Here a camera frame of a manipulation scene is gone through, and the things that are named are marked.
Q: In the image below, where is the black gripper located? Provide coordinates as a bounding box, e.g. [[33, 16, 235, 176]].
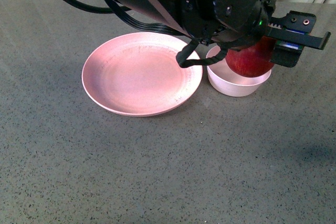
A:
[[182, 0, 331, 67]]

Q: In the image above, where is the red apple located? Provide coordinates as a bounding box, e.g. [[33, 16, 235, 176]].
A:
[[225, 37, 276, 78]]

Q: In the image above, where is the pale pink bowl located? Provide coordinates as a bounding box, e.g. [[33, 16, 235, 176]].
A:
[[207, 59, 271, 97]]

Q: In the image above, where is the black flat ribbon cable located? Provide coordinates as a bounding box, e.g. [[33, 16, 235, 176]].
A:
[[98, 0, 186, 36]]

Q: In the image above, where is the pink plate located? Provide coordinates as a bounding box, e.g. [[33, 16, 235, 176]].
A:
[[81, 32, 203, 117]]

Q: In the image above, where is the black sleeved cable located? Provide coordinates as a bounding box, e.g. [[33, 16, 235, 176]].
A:
[[175, 37, 228, 69]]

